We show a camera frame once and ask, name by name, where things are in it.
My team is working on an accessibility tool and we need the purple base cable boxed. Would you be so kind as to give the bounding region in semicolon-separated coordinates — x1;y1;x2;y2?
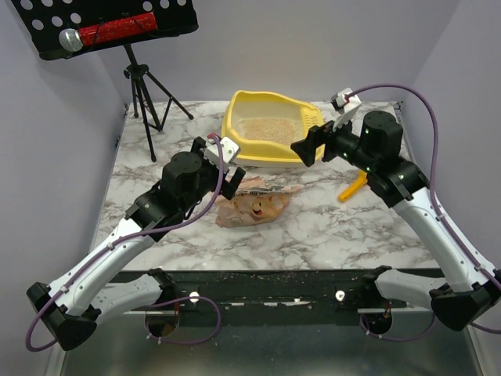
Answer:
359;309;438;342
145;296;223;346

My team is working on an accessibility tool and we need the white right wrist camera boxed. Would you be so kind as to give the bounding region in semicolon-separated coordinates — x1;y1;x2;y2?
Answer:
331;88;362;128

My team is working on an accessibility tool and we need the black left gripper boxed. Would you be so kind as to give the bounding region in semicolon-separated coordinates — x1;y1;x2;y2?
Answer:
180;138;246;213

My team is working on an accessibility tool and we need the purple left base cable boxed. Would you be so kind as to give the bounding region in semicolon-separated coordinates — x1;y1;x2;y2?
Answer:
145;296;223;346

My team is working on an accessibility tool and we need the orange plastic scoop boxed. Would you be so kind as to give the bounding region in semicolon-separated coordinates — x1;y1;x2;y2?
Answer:
337;172;367;202

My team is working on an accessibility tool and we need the red silver microphone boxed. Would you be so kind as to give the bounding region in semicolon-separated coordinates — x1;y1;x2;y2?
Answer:
58;13;158;52

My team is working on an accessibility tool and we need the black music stand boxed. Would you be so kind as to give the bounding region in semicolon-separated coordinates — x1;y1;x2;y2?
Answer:
10;0;200;163

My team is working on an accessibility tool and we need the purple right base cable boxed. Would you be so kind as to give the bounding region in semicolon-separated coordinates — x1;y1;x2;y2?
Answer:
359;309;438;342

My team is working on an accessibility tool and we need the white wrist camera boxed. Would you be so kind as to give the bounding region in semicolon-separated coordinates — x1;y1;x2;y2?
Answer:
204;134;240;165
331;88;362;128

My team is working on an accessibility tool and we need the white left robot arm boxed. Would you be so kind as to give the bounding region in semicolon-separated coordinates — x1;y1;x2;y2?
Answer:
25;133;245;353

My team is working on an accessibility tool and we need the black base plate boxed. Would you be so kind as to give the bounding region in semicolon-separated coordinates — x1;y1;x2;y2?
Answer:
108;269;442;327

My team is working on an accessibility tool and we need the pink cat litter bag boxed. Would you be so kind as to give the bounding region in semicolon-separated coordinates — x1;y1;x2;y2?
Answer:
215;176;302;228

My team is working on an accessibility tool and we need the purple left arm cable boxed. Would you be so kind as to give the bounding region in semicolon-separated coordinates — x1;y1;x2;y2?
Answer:
25;135;226;352

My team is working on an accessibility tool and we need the yellow litter box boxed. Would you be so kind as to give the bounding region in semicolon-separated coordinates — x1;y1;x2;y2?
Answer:
221;90;323;168

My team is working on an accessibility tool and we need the beige cat litter pile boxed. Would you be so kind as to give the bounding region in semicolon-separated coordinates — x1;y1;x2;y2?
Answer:
241;117;295;144

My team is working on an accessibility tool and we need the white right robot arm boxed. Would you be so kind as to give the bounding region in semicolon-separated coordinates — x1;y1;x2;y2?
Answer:
290;110;500;331

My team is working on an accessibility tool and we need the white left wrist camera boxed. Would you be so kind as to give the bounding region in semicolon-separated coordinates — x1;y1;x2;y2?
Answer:
204;134;240;165

